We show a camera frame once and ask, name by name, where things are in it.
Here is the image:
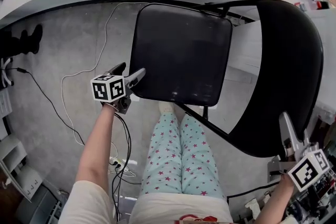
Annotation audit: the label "black folding chair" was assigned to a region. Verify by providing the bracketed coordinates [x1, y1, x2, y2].
[129, 0, 324, 158]

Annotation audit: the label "person's white printed shirt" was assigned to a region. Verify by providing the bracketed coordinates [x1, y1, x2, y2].
[58, 180, 234, 224]

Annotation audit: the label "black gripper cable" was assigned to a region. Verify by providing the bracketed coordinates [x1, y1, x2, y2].
[111, 112, 132, 221]

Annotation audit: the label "person's right forearm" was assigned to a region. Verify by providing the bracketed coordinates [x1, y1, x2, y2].
[253, 174, 296, 224]

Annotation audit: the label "person's star-patterned trousers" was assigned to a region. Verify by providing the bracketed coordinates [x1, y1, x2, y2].
[141, 111, 225, 198]

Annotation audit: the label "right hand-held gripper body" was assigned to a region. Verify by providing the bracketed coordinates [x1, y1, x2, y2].
[267, 142, 330, 193]

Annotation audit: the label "white water dispenser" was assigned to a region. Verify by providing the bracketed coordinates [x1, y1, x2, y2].
[224, 6, 336, 124]

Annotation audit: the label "person's left forearm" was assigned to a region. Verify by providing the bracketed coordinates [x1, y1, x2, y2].
[74, 103, 117, 193]

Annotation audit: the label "person's white slipper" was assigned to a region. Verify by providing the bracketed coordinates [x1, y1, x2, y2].
[157, 100, 175, 114]

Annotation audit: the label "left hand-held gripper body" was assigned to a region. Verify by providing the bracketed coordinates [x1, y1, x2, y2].
[90, 74, 138, 115]

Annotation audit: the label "black floor cable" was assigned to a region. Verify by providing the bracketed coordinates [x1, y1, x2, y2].
[4, 67, 85, 145]

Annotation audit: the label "white power strip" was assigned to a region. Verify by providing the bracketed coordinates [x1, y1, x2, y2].
[108, 155, 138, 178]

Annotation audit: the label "white floor cable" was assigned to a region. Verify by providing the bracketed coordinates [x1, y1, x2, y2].
[60, 2, 151, 145]

